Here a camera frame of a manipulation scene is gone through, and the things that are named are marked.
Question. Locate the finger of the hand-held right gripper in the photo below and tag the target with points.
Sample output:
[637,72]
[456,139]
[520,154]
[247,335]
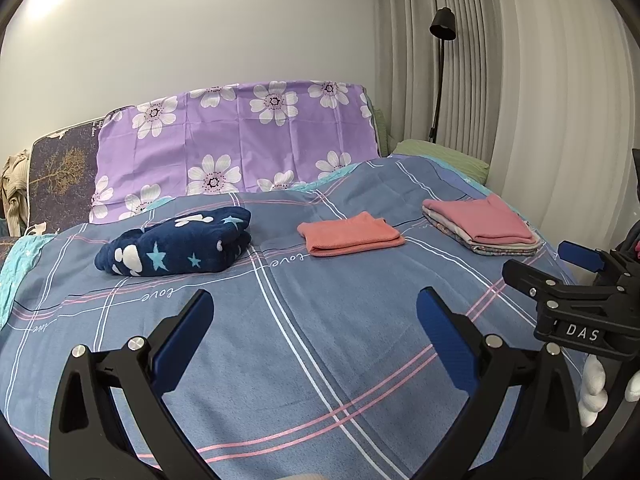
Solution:
[580,255]
[525,275]

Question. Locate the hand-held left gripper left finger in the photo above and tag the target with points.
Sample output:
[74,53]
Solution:
[182,345]

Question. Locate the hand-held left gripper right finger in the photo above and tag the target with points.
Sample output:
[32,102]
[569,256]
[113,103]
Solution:
[445,340]

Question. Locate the orange long-sleeve shirt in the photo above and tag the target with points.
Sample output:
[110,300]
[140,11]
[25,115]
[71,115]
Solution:
[350,235]

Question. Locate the person's right hand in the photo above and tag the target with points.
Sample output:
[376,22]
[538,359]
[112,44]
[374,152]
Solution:
[595,375]

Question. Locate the floral folded garment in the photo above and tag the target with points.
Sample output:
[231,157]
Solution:
[500,251]

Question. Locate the pink folded garment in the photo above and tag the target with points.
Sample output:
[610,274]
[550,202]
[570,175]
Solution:
[480,220]

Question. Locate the navy star-print fleece blanket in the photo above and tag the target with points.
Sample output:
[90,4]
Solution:
[175,245]

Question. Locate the green pillow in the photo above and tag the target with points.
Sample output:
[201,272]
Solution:
[440,155]

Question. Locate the pale pleated curtain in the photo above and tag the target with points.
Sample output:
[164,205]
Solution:
[550,85]

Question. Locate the purple flowered pillow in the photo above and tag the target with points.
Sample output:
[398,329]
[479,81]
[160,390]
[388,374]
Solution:
[240,145]

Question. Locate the dark tree-print cushion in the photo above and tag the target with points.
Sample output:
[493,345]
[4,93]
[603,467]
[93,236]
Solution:
[65,170]

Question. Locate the beige crumpled cloth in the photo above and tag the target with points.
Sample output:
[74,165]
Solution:
[15,185]

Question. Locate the black floor lamp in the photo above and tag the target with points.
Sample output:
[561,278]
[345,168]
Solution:
[444,25]

